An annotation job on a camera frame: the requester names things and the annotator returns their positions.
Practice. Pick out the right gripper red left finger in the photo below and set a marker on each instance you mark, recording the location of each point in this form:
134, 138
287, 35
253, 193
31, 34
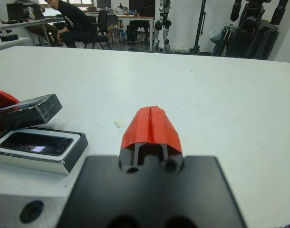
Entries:
138, 133

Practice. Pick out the black humanoid robot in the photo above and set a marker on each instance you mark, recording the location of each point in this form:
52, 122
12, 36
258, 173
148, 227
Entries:
256, 31

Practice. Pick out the folded black tripods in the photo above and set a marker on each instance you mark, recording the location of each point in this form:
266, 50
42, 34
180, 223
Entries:
222, 44

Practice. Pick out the small white paper scrap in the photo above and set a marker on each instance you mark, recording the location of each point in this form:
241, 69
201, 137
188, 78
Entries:
119, 124

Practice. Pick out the black glossy box lid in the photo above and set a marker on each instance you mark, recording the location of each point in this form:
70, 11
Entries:
33, 112

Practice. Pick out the wooden-top office desk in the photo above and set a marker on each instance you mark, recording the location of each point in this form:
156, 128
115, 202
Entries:
126, 17

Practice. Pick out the white camera box base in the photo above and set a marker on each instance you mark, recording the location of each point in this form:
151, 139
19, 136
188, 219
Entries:
28, 164

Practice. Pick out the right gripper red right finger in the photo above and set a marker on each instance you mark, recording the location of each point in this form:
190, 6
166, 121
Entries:
165, 133

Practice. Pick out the white humanoid robot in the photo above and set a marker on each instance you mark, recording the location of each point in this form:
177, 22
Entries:
162, 21

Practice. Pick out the translucent plastic bag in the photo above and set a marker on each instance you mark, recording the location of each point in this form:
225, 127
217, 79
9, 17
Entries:
215, 35

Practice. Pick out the person in black shirt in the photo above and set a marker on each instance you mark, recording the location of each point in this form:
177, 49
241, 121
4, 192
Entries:
73, 21

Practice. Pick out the black phone-like camera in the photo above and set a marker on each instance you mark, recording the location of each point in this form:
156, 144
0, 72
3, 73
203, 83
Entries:
21, 142

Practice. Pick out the person in brown trousers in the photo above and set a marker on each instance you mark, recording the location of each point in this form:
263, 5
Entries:
44, 29

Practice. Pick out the small black monitor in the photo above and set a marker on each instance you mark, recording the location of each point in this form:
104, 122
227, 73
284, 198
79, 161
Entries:
104, 3

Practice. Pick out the black stand pole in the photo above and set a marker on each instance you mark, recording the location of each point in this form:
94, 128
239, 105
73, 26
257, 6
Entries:
198, 23

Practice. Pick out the large black monitor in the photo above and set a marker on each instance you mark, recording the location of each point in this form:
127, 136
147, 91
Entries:
142, 7

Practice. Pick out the black office chair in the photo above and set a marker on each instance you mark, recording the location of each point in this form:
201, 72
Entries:
101, 28

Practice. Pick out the white work desk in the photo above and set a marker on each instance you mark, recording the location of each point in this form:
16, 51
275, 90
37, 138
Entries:
9, 42

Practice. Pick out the black round flat object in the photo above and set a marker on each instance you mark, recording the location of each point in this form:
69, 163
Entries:
9, 37

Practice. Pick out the grey office chair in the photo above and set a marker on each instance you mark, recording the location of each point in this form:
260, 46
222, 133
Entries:
114, 26

